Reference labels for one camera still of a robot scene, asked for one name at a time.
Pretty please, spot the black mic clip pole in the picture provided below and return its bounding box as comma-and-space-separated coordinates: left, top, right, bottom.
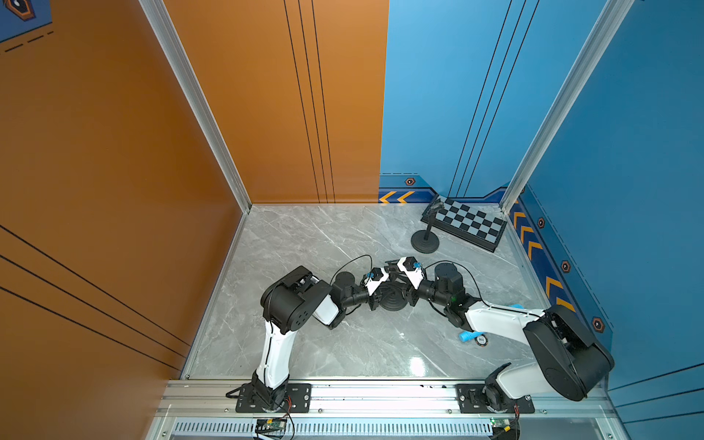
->
423, 200, 444, 241

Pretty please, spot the black round stand base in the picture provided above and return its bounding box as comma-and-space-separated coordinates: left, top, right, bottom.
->
411, 230, 439, 254

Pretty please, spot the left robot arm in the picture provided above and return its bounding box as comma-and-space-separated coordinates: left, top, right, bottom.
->
250, 266, 390, 412

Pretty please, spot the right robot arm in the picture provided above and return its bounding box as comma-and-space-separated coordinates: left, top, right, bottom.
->
365, 257, 615, 413

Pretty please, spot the light blue tube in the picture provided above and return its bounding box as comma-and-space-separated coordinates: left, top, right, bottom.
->
460, 304, 529, 345

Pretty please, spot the folded chess board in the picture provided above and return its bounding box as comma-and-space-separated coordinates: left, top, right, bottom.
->
421, 195, 507, 252

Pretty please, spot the right circuit board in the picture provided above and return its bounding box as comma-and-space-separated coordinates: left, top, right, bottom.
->
489, 419, 521, 440

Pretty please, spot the circuit board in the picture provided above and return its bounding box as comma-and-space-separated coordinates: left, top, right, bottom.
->
489, 419, 521, 440
254, 418, 288, 439

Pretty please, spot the left circuit board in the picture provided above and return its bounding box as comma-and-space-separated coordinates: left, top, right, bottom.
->
254, 418, 288, 439

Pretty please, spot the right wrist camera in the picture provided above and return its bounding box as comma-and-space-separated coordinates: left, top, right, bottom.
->
397, 257, 425, 290

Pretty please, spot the aluminium front rail frame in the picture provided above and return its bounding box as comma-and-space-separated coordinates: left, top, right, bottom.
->
146, 379, 628, 439

